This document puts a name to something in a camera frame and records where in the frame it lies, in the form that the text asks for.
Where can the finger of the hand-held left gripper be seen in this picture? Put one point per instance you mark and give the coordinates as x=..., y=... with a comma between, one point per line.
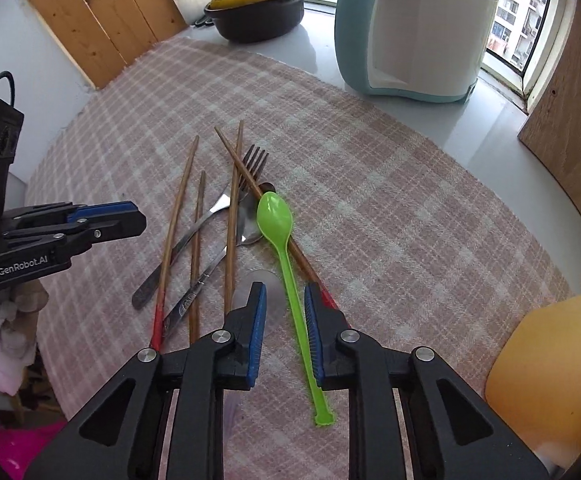
x=103, y=208
x=120, y=227

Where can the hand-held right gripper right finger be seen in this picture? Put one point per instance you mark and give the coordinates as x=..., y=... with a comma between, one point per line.
x=313, y=335

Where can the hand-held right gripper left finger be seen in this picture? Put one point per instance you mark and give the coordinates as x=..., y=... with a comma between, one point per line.
x=256, y=335

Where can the clear plastic spoon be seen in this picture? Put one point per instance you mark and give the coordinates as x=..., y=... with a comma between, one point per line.
x=250, y=280

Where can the red-tipped wooden chopstick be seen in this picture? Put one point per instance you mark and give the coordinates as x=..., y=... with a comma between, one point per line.
x=233, y=154
x=175, y=235

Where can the metal fork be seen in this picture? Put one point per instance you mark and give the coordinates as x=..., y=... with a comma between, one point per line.
x=143, y=295

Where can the metal spoon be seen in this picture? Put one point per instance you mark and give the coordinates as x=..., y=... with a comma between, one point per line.
x=248, y=230

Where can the green plastic spoon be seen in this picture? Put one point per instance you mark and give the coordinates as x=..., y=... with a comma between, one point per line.
x=273, y=220

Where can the person's left hand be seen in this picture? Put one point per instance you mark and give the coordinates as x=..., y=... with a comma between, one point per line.
x=18, y=305

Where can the pink plaid cloth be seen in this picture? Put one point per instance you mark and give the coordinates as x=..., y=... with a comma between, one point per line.
x=395, y=210

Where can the black cooking pot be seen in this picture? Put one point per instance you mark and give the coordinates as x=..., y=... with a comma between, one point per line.
x=260, y=22

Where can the teal and white rice cooker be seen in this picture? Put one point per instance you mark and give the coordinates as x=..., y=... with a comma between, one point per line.
x=420, y=35

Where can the plywood board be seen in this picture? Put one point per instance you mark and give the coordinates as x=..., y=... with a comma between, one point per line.
x=575, y=125

